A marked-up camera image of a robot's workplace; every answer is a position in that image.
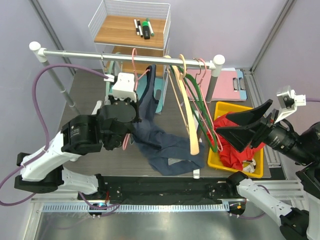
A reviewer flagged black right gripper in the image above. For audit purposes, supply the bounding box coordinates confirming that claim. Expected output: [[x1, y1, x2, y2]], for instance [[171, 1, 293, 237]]
[[214, 96, 314, 163]]

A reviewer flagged pink wire hanger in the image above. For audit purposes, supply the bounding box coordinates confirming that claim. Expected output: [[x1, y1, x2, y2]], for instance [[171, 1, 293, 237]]
[[122, 47, 149, 151], [184, 58, 222, 153]]

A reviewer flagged red t-shirt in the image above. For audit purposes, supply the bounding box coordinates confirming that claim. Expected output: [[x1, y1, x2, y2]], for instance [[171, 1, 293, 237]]
[[206, 111, 266, 172]]

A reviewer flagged white tank top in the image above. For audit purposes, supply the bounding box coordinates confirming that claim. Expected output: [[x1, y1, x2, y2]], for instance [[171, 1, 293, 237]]
[[242, 158, 257, 173]]

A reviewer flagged wooden hanger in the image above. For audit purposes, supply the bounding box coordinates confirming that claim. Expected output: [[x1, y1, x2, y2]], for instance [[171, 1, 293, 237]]
[[169, 54, 200, 156]]

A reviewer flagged green plastic hanger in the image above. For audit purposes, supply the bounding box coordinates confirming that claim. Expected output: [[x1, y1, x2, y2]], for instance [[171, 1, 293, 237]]
[[167, 65, 223, 155]]

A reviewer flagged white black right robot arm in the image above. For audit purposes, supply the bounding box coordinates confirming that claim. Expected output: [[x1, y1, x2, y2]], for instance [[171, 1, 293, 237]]
[[216, 99, 320, 240]]

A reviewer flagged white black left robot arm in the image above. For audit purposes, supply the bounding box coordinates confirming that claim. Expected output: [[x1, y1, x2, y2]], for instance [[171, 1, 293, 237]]
[[14, 96, 141, 200]]

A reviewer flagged mint green hanger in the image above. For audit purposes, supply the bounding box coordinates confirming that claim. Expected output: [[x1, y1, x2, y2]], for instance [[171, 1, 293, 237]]
[[104, 60, 123, 105]]

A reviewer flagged teal folder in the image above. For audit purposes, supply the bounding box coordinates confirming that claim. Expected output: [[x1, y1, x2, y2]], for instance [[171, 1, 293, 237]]
[[136, 75, 166, 115]]

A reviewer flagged yellow plastic tray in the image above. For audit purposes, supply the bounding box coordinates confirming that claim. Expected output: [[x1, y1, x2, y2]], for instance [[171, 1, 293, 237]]
[[207, 101, 264, 179]]

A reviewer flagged pink clipboard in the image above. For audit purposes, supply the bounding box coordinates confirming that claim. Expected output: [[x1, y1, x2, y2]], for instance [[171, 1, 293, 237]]
[[186, 68, 247, 102]]

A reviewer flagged navy blue garment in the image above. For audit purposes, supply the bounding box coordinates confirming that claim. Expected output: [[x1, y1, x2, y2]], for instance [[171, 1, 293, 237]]
[[133, 64, 205, 176]]

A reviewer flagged silver clothes rack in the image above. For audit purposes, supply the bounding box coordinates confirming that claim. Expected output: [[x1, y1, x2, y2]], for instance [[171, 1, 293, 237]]
[[29, 41, 226, 115]]

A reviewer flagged green capped marker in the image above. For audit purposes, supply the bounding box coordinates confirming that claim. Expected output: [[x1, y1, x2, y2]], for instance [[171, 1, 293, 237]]
[[146, 18, 155, 37]]

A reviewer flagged black white marker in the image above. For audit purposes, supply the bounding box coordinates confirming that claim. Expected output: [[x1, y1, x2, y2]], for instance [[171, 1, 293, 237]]
[[136, 19, 144, 38], [133, 19, 140, 36]]

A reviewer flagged green highlighter marker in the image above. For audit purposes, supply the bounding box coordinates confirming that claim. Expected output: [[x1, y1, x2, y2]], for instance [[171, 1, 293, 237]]
[[141, 21, 151, 40]]

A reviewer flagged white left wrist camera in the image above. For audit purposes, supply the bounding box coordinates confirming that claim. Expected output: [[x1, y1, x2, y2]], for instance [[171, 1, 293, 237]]
[[103, 72, 138, 102]]

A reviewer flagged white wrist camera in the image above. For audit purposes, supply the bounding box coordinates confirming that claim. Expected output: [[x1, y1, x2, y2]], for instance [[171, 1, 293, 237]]
[[275, 85, 307, 123], [103, 72, 138, 102]]

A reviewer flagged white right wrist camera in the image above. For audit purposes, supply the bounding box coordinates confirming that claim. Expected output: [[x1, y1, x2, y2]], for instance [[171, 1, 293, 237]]
[[275, 85, 307, 123]]

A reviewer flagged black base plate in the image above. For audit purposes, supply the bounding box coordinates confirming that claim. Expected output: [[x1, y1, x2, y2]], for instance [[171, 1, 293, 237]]
[[84, 176, 244, 206]]

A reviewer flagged white wire shelf basket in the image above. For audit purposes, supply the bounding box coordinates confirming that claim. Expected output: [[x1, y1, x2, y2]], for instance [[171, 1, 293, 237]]
[[87, 0, 172, 83]]

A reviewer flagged white slotted cable duct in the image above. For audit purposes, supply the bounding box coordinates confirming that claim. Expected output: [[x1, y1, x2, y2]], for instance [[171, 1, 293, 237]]
[[42, 202, 230, 213]]

